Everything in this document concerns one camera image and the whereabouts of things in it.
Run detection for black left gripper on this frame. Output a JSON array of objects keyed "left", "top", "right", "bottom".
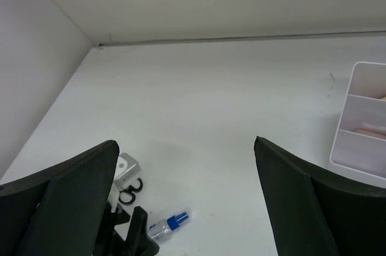
[{"left": 93, "top": 203, "right": 160, "bottom": 256}]

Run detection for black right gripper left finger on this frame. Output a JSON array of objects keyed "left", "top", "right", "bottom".
[{"left": 1, "top": 140, "right": 119, "bottom": 255}]

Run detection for clear glue bottle blue cap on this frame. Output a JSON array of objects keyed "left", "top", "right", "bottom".
[{"left": 148, "top": 211, "right": 191, "bottom": 243}]

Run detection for white divided organizer left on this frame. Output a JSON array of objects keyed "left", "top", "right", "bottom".
[{"left": 328, "top": 61, "right": 385, "bottom": 187}]

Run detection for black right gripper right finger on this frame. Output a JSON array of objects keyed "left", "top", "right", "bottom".
[{"left": 254, "top": 137, "right": 385, "bottom": 255}]

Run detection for beige eraser block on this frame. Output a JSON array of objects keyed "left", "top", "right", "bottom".
[{"left": 352, "top": 122, "right": 386, "bottom": 140}]

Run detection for black handled scissors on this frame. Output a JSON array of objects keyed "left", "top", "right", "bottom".
[{"left": 119, "top": 178, "right": 144, "bottom": 205}]

